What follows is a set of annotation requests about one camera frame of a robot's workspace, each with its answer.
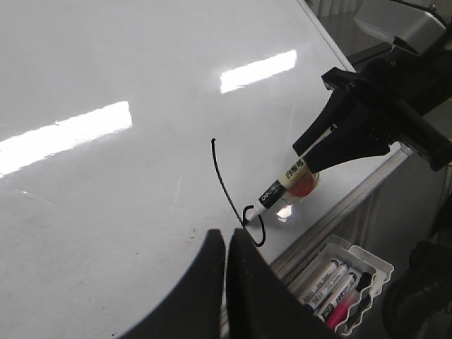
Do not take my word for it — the white whiteboard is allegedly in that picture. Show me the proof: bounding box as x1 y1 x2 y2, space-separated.
0 0 393 339

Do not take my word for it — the white marker in tray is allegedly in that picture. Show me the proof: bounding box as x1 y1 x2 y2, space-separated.
299 259 339 304
306 262 350 311
315 272 357 322

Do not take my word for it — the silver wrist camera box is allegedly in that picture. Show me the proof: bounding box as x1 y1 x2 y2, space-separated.
354 1 446 56

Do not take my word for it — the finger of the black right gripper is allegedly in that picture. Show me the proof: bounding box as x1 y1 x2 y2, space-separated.
292 89 348 155
305 123 390 173

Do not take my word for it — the pink marker in tray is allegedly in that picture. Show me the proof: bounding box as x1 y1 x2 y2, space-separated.
325 292 357 330

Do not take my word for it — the white plastic marker tray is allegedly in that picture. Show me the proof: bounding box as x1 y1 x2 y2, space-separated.
289 243 394 338

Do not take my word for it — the black white whiteboard marker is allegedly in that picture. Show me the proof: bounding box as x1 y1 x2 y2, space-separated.
243 157 319 225

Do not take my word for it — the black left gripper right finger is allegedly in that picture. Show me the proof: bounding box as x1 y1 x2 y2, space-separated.
227 229 338 339

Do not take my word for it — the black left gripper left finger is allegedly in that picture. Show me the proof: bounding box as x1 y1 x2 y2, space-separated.
122 230 225 338

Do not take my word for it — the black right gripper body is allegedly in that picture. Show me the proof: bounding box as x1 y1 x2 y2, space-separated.
322 59 451 171

